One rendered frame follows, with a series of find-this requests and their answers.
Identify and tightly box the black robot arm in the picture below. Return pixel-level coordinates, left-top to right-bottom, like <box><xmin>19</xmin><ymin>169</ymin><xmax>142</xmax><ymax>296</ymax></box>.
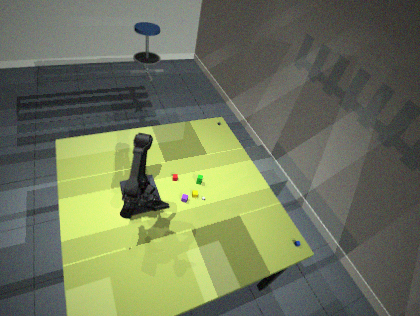
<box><xmin>120</xmin><ymin>133</ymin><xmax>156</xmax><ymax>219</ymax></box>

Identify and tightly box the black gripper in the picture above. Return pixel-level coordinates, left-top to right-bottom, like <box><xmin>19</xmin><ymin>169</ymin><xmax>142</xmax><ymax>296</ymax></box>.
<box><xmin>137</xmin><ymin>194</ymin><xmax>170</xmax><ymax>211</ymax></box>

